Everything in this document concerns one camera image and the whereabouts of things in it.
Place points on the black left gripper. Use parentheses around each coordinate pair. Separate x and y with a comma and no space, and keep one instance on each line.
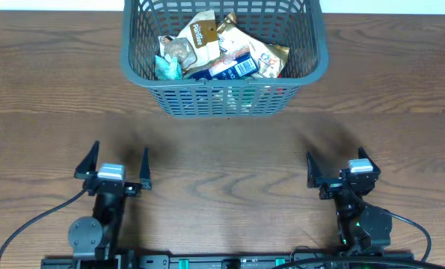
(89,172)

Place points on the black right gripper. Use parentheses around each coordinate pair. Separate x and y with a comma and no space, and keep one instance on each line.
(330,187)

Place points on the small teal white sachet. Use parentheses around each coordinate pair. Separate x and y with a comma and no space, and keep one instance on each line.
(167,68)

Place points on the gold foil food pouch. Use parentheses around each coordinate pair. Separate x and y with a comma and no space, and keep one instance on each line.
(270,58)

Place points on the tissue pocket pack bundle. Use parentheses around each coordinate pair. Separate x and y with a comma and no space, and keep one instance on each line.
(234,65)

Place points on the beige snack bag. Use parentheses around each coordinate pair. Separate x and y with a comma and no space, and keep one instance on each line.
(196,45)

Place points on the green lid jar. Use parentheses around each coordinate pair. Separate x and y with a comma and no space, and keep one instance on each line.
(243,98)

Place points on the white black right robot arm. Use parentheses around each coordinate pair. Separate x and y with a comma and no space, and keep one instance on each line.
(362,228)

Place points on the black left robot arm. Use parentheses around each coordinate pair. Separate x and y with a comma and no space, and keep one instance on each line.
(95,238)

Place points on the grey plastic basket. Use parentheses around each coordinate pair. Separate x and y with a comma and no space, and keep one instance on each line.
(295,24)

